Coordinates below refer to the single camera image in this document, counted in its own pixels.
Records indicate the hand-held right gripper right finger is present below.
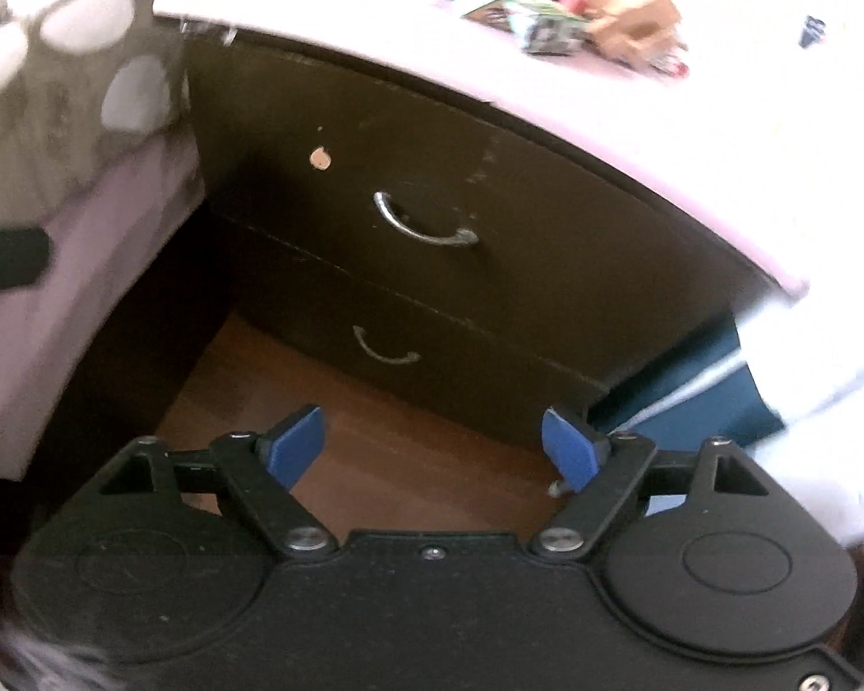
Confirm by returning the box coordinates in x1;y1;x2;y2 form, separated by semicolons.
531;407;771;557

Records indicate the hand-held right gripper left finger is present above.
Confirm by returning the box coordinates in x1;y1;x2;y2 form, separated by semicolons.
99;404;338;560

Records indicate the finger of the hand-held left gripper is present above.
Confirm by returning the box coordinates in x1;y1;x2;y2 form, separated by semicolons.
0;226;50;298

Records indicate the dark drawer with round sticker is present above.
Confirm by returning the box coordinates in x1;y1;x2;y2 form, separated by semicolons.
185;36;773;391

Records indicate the dark plain drawer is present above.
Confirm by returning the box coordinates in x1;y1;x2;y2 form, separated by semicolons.
219;214;612;449

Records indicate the brown white-spotted blanket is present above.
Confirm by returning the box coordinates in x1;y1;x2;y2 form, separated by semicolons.
0;0;197;226

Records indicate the dark wooden nightstand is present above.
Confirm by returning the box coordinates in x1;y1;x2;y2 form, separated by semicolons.
151;0;864;449

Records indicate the deer print fabric cover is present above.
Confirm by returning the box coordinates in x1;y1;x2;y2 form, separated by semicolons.
589;288;864;549

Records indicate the wooden interlocking puzzle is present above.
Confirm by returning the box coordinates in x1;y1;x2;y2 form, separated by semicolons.
569;0;687;71

